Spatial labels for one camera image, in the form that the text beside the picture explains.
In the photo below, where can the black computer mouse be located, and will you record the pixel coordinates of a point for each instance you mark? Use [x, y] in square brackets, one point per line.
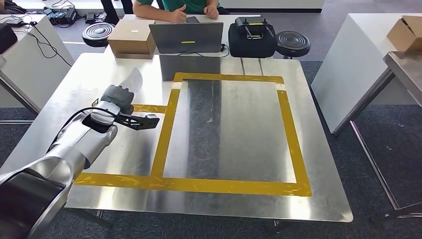
[33, 23]

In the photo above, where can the seated person's right hand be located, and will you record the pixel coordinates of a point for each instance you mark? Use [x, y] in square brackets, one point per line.
[178, 15]

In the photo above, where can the grey laptop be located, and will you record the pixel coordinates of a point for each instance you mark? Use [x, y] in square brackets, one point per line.
[186, 36]

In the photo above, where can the black power brick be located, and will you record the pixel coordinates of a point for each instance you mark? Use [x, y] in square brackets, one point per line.
[90, 18]
[69, 14]

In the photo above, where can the black carry case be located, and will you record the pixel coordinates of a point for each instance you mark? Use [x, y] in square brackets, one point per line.
[252, 47]

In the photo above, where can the black round stool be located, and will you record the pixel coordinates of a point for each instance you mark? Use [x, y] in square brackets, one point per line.
[98, 34]
[292, 44]

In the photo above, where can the dark phone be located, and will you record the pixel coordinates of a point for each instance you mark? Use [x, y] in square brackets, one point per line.
[192, 19]

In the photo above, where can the standing person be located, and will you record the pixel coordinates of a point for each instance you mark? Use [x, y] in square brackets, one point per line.
[108, 8]

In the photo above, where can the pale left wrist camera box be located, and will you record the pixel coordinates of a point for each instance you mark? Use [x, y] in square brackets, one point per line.
[152, 116]

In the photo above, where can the white curved body panel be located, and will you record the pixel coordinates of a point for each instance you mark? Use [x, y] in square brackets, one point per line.
[133, 80]

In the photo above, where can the seated person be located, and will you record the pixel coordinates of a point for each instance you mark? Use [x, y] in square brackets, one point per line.
[188, 5]

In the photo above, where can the yellow tape frame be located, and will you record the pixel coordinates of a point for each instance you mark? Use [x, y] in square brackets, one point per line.
[230, 188]

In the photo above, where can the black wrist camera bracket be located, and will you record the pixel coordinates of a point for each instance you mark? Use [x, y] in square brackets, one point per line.
[138, 123]

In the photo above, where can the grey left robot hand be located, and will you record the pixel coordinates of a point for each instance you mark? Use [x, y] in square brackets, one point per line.
[118, 97]

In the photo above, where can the stainless steel workbench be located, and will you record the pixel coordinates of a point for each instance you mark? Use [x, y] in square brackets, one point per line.
[247, 132]

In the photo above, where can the closed brown cardboard box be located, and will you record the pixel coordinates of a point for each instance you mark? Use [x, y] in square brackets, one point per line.
[132, 36]

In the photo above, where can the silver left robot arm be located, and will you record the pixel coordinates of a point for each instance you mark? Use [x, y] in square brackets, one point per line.
[66, 155]

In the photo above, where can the black bag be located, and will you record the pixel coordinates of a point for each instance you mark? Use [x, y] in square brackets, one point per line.
[6, 38]

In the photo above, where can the seated person's left hand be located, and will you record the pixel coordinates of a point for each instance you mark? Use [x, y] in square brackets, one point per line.
[211, 12]

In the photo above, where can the seated person's left forearm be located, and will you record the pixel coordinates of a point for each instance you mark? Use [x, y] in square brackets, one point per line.
[212, 2]

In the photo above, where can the seated person's right forearm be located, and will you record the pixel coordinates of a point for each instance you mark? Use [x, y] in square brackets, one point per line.
[151, 12]

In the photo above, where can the black remote controller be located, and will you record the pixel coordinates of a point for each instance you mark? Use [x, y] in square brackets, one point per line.
[254, 24]

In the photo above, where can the open brown cardboard box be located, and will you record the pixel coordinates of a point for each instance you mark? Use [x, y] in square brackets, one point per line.
[405, 34]

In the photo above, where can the black flat device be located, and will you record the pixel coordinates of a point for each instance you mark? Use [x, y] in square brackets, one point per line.
[14, 23]

